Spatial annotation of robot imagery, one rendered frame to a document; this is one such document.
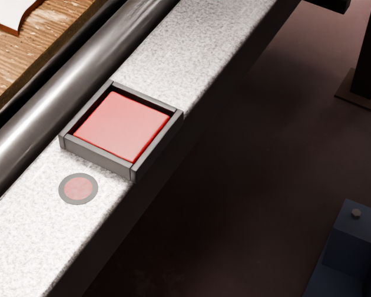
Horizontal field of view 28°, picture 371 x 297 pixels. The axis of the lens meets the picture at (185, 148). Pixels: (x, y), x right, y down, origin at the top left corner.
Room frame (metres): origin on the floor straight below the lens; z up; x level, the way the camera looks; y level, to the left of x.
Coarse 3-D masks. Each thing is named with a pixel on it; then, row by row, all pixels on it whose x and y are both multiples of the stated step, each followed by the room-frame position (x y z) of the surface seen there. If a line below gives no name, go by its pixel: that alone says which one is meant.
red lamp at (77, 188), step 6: (72, 180) 0.36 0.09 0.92; (78, 180) 0.36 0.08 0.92; (84, 180) 0.36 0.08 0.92; (66, 186) 0.35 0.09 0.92; (72, 186) 0.35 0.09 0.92; (78, 186) 0.35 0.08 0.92; (84, 186) 0.35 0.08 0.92; (90, 186) 0.35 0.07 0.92; (66, 192) 0.35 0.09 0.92; (72, 192) 0.35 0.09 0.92; (78, 192) 0.35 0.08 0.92; (84, 192) 0.35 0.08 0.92; (90, 192) 0.35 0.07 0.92; (72, 198) 0.34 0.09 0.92; (78, 198) 0.34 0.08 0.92
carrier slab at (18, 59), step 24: (48, 0) 0.56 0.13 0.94; (72, 0) 0.56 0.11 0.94; (96, 0) 0.56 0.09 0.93; (24, 24) 0.52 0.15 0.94; (48, 24) 0.52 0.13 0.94; (72, 24) 0.53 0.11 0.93; (0, 48) 0.49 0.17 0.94; (24, 48) 0.49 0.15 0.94; (48, 48) 0.49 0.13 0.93; (0, 72) 0.46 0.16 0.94; (24, 72) 0.46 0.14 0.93; (0, 96) 0.43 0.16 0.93
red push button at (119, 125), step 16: (112, 96) 0.44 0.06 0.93; (96, 112) 0.42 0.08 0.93; (112, 112) 0.42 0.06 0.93; (128, 112) 0.42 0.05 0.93; (144, 112) 0.42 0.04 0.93; (160, 112) 0.42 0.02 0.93; (80, 128) 0.40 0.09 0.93; (96, 128) 0.40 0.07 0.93; (112, 128) 0.40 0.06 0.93; (128, 128) 0.40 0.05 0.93; (144, 128) 0.40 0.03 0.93; (160, 128) 0.41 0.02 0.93; (96, 144) 0.39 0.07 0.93; (112, 144) 0.39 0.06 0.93; (128, 144) 0.39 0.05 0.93; (144, 144) 0.39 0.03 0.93; (128, 160) 0.37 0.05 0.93
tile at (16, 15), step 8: (0, 0) 0.55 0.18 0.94; (8, 0) 0.55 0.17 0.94; (16, 0) 0.55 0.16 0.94; (24, 0) 0.55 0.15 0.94; (32, 0) 0.55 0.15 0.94; (40, 0) 0.55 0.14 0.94; (0, 8) 0.53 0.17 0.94; (8, 8) 0.53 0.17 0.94; (16, 8) 0.53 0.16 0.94; (24, 8) 0.54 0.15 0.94; (32, 8) 0.54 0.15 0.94; (0, 16) 0.52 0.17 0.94; (8, 16) 0.52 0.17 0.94; (16, 16) 0.52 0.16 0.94; (24, 16) 0.53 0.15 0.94; (0, 24) 0.51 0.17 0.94; (8, 24) 0.51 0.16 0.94; (16, 24) 0.51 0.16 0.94; (16, 32) 0.51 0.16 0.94
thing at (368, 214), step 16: (352, 208) 0.99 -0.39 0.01; (368, 208) 0.99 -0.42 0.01; (336, 224) 0.94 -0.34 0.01; (352, 224) 0.95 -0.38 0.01; (368, 224) 0.95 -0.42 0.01; (336, 240) 0.83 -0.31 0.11; (352, 240) 0.82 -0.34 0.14; (368, 240) 0.81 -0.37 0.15; (320, 256) 0.86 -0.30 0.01; (336, 256) 0.83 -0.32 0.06; (352, 256) 0.82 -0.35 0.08; (368, 256) 0.80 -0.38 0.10; (320, 272) 0.82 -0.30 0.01; (336, 272) 0.82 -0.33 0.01; (352, 272) 0.81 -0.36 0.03; (368, 272) 0.79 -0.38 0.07; (320, 288) 0.78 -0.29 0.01; (336, 288) 0.78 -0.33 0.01; (352, 288) 0.78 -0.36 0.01; (368, 288) 0.76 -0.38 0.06
